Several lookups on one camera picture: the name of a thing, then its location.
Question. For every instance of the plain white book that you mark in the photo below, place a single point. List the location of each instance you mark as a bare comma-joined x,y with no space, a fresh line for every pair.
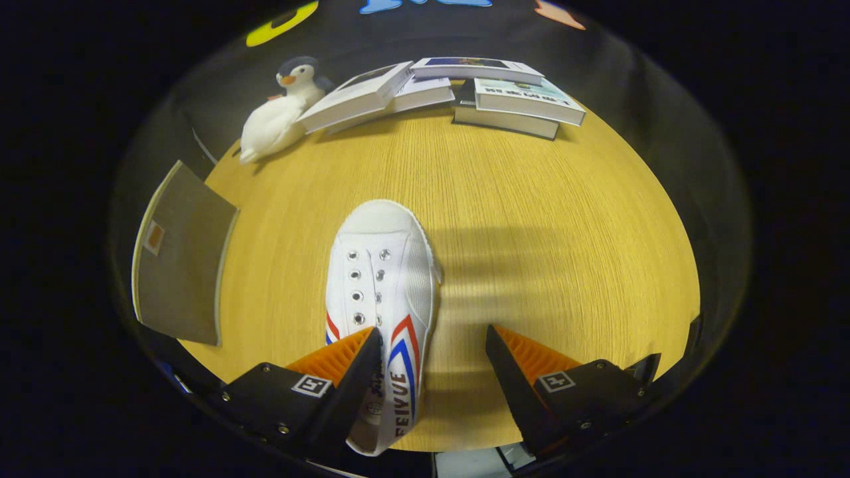
418,96

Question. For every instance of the beige fabric storage box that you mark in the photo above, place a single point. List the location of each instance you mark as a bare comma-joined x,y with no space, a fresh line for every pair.
179,252

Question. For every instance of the book with blue picture cover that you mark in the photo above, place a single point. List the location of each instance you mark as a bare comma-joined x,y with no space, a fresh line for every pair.
475,66

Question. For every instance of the penguin plush toy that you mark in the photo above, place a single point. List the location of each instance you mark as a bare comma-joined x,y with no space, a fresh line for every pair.
299,73

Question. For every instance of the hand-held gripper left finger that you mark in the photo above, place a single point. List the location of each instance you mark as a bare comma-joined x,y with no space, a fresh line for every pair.
355,392

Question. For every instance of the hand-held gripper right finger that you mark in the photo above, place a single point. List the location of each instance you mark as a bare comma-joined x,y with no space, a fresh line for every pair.
514,392

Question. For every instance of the dark grey book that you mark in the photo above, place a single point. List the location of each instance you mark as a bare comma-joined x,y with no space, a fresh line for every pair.
505,121

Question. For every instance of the white round plush toy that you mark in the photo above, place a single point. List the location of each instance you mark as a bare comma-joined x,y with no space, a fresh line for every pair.
269,129

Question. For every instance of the white book with portrait cover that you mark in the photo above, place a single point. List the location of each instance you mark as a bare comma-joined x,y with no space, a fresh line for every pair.
358,99

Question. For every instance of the book with teal cover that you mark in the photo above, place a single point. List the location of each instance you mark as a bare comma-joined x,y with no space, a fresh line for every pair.
528,99

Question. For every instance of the white canvas shoe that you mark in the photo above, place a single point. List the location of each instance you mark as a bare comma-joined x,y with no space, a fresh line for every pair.
382,279

